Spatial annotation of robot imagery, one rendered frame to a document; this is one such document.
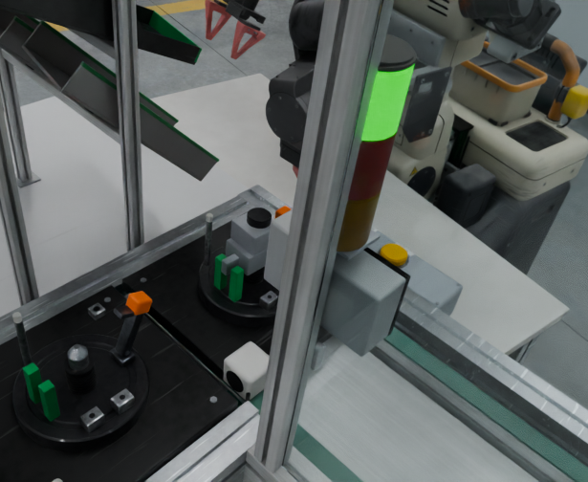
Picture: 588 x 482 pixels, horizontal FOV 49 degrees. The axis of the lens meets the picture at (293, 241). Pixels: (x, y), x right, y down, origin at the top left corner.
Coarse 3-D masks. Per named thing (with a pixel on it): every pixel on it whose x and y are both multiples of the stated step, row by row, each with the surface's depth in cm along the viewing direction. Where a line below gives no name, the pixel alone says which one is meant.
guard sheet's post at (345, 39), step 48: (336, 0) 36; (336, 48) 39; (336, 96) 39; (336, 144) 41; (336, 192) 44; (288, 240) 49; (288, 288) 51; (288, 336) 56; (288, 384) 58; (288, 432) 66
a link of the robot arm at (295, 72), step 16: (304, 64) 71; (272, 80) 69; (288, 80) 67; (304, 80) 68; (272, 96) 69; (288, 96) 68; (304, 96) 68; (272, 112) 70; (288, 112) 69; (304, 112) 67; (272, 128) 71; (288, 128) 70; (304, 128) 68
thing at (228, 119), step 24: (168, 96) 143; (192, 96) 144; (216, 96) 146; (240, 96) 147; (264, 96) 148; (192, 120) 136; (216, 120) 138; (240, 120) 139; (264, 120) 140; (216, 144) 131; (240, 144) 132; (264, 144) 133; (240, 168) 126; (264, 168) 127; (288, 168) 128; (288, 192) 122
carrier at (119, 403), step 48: (48, 336) 76; (96, 336) 74; (144, 336) 78; (0, 384) 70; (48, 384) 63; (96, 384) 69; (144, 384) 70; (192, 384) 73; (0, 432) 66; (48, 432) 65; (96, 432) 65; (144, 432) 68; (192, 432) 69; (0, 480) 62; (48, 480) 63; (96, 480) 64; (144, 480) 65
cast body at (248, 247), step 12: (240, 216) 79; (252, 216) 78; (264, 216) 78; (240, 228) 78; (252, 228) 78; (264, 228) 78; (228, 240) 80; (240, 240) 79; (252, 240) 77; (264, 240) 78; (228, 252) 81; (240, 252) 79; (252, 252) 78; (264, 252) 79; (228, 264) 78; (240, 264) 80; (252, 264) 79; (264, 264) 81
